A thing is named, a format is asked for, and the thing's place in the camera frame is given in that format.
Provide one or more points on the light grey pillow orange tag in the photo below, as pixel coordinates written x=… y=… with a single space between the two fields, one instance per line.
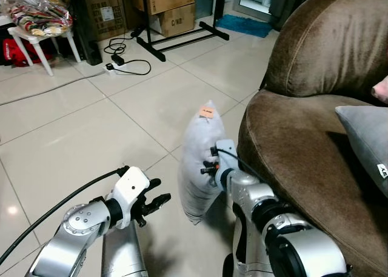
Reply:
x=197 y=143

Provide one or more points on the black power adapter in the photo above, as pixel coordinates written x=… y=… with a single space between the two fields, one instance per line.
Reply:
x=117 y=59

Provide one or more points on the black metal floor stand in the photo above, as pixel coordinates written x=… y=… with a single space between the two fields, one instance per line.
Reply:
x=182 y=40

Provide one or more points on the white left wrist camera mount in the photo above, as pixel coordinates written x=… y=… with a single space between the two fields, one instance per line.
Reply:
x=130 y=183

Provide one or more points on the pink cushion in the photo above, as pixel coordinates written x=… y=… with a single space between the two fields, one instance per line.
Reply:
x=382 y=90

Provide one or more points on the brown velvet sofa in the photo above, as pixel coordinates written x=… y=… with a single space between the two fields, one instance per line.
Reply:
x=303 y=137

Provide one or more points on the small lettered cardboard box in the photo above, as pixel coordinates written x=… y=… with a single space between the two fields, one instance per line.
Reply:
x=179 y=21

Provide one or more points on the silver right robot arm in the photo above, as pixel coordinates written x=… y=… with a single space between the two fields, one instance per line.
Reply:
x=285 y=234

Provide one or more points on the silver robot leg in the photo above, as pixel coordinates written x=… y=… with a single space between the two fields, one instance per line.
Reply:
x=124 y=256

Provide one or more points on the red bag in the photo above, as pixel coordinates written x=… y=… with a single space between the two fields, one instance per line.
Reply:
x=15 y=51

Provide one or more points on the white plastic chair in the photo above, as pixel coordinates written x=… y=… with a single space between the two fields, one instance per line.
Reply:
x=36 y=39

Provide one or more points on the tall printed cardboard box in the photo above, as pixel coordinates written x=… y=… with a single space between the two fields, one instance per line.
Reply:
x=103 y=10

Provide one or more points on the clear bag colourful cloth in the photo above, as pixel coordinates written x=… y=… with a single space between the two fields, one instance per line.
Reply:
x=33 y=10

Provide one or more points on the grey cushion white label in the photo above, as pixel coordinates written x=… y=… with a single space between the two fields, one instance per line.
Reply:
x=367 y=137

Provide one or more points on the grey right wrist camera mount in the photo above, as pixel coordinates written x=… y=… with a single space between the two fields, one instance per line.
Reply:
x=226 y=154

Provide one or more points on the blue floor mat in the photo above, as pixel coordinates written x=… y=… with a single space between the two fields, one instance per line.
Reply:
x=245 y=25

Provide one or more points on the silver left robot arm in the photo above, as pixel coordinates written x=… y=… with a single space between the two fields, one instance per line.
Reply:
x=66 y=240

